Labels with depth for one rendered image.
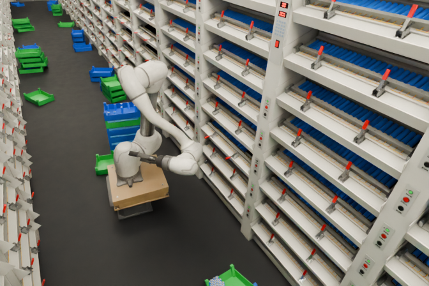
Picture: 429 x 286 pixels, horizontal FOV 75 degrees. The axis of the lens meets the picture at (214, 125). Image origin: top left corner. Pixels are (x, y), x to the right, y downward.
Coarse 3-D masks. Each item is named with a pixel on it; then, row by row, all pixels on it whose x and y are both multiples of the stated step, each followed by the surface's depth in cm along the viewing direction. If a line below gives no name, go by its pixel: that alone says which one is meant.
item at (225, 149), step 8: (208, 120) 214; (208, 128) 211; (216, 144) 200; (224, 144) 196; (224, 152) 193; (232, 152) 189; (232, 160) 186; (240, 160) 182; (240, 168) 181; (248, 168) 176; (248, 176) 175
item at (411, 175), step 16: (416, 160) 87; (400, 176) 93; (416, 176) 88; (400, 192) 94; (384, 208) 100; (416, 208) 91; (400, 224) 97; (368, 240) 110; (400, 240) 98; (384, 256) 105; (352, 272) 121
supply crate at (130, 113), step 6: (126, 102) 259; (120, 108) 259; (126, 108) 260; (132, 108) 261; (114, 114) 240; (120, 114) 241; (126, 114) 243; (132, 114) 245; (138, 114) 247; (108, 120) 241
